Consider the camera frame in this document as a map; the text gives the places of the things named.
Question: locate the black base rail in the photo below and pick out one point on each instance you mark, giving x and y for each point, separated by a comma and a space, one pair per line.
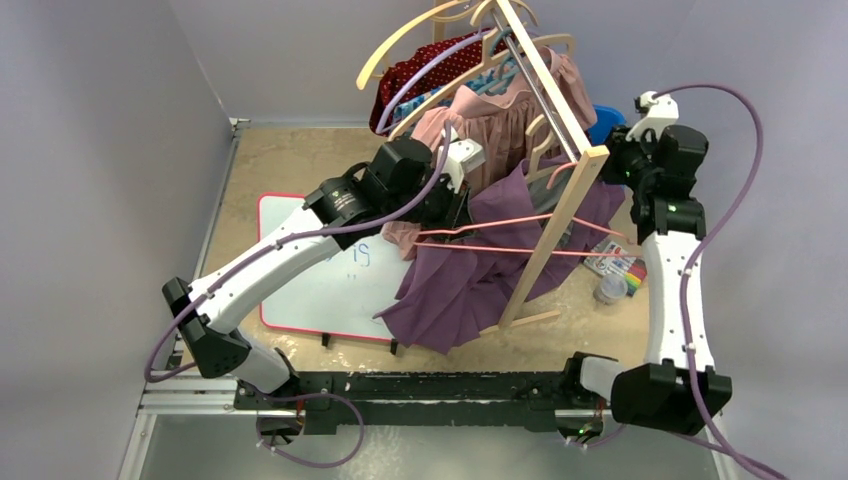
537, 401

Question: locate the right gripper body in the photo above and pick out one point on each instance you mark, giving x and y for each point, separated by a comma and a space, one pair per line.
619, 159

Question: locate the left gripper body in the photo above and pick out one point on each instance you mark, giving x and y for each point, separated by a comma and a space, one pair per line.
447, 204

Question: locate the pink garment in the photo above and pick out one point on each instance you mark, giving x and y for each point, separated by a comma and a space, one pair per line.
498, 123

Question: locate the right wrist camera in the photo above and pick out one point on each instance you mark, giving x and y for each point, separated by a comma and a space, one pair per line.
657, 111

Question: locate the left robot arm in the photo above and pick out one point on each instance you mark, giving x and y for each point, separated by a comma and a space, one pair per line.
405, 181

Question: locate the red polka dot dress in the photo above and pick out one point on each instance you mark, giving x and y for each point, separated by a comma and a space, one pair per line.
456, 56

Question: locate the marker pack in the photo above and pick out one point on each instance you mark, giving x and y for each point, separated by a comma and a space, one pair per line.
610, 257

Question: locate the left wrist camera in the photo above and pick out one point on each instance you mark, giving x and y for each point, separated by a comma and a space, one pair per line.
461, 158

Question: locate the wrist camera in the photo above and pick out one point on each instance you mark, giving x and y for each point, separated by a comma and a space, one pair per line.
461, 158
657, 111

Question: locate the wooden clothes rack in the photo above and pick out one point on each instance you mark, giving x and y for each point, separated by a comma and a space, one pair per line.
566, 146

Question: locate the blue floral garment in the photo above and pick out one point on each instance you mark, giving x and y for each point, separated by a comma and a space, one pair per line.
405, 108

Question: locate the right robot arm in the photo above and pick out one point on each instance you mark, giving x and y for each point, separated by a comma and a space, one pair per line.
676, 389

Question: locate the blue plastic bin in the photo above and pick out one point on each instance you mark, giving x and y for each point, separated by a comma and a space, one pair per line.
606, 119

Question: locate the empty wooden hanger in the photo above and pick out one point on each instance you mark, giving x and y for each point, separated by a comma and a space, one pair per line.
435, 18

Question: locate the plain wooden hanger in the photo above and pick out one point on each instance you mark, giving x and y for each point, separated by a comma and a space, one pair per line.
540, 142

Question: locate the white board with pink edge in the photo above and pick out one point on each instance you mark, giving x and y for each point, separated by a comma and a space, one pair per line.
341, 295

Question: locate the purple pleated skirt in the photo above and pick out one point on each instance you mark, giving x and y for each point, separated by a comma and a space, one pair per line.
448, 296

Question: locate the clear plastic cup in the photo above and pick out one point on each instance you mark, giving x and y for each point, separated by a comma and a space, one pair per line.
611, 289

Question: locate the grey garment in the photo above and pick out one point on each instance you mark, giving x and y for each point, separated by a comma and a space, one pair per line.
544, 199

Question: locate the pink wire hanger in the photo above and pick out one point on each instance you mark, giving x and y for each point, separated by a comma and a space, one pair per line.
526, 228

